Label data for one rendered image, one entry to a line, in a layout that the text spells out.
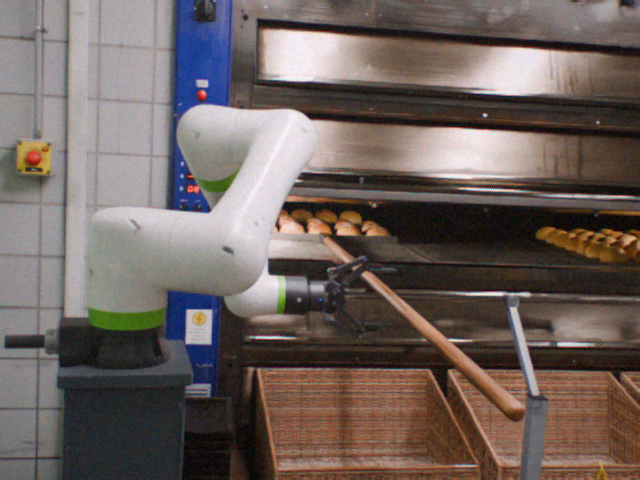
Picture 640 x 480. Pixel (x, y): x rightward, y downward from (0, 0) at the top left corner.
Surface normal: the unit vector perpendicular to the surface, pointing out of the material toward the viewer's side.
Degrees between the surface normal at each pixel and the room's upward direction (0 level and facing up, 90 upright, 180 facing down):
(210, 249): 76
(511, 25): 90
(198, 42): 90
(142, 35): 90
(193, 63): 90
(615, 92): 70
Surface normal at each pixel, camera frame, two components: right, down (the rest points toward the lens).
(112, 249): -0.22, 0.11
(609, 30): 0.16, 0.15
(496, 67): 0.18, -0.20
